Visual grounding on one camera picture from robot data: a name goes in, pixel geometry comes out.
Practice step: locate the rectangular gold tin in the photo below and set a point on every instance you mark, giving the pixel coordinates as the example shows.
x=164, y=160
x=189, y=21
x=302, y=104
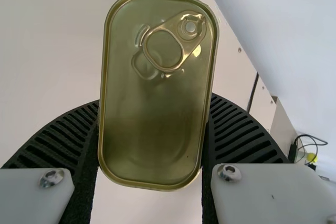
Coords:
x=157, y=90

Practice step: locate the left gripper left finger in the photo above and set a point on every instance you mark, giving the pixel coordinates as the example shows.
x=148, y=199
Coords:
x=52, y=155

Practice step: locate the small yellow-green ball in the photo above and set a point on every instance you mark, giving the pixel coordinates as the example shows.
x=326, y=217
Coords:
x=312, y=157

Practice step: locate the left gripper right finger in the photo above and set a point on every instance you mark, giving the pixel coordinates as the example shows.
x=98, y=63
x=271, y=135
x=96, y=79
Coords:
x=249, y=161

